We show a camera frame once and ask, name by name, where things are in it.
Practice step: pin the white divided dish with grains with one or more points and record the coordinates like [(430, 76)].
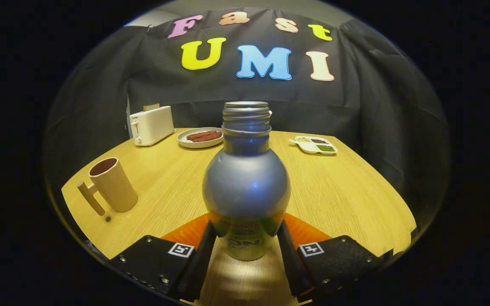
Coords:
[(311, 146)]

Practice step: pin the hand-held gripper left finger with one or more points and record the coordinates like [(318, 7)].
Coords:
[(198, 263)]

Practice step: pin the brown meat slice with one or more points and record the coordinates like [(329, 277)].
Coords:
[(198, 134), (211, 137)]

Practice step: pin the wooden table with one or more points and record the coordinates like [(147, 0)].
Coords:
[(343, 191)]

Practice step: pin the silver juice bottle green label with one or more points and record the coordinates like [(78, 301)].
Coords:
[(246, 191)]

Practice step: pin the round white plate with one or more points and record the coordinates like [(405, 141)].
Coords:
[(194, 143)]

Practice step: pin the toast slice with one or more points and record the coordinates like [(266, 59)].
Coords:
[(151, 107)]

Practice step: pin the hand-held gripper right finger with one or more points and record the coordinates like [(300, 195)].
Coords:
[(289, 263)]

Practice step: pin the white toaster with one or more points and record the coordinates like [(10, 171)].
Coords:
[(153, 125)]

